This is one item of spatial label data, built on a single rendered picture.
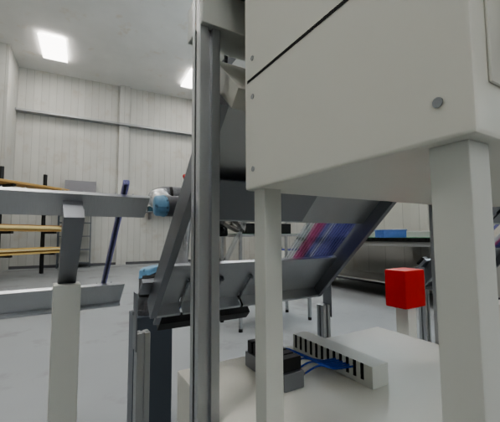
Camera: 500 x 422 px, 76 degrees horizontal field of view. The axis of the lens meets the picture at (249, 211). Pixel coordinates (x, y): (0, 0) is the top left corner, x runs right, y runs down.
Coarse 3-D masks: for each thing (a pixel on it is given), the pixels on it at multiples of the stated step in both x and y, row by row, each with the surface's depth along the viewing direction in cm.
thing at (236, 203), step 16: (240, 112) 66; (224, 128) 67; (240, 128) 68; (224, 144) 70; (240, 144) 71; (224, 160) 73; (240, 160) 74; (224, 176) 76; (240, 176) 78; (224, 192) 74; (240, 192) 76; (224, 208) 78; (240, 208) 80; (288, 208) 87; (304, 208) 89; (320, 208) 99; (336, 208) 102; (352, 208) 105; (368, 208) 108
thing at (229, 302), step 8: (304, 288) 132; (312, 288) 134; (232, 296) 115; (240, 296) 117; (248, 296) 118; (288, 296) 125; (296, 296) 127; (304, 296) 128; (312, 296) 131; (168, 304) 104; (176, 304) 105; (184, 304) 106; (224, 304) 112; (232, 304) 113; (248, 304) 115; (160, 312) 100; (168, 312) 101; (176, 312) 102; (184, 312) 103
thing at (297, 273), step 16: (320, 256) 120; (176, 272) 94; (224, 272) 103; (240, 272) 107; (288, 272) 118; (304, 272) 123; (320, 272) 128; (176, 288) 100; (224, 288) 110; (240, 288) 114; (288, 288) 127
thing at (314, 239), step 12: (312, 228) 106; (324, 228) 109; (336, 228) 111; (348, 228) 114; (300, 240) 108; (312, 240) 111; (324, 240) 114; (336, 240) 117; (288, 252) 111; (300, 252) 114; (312, 252) 117; (324, 252) 120
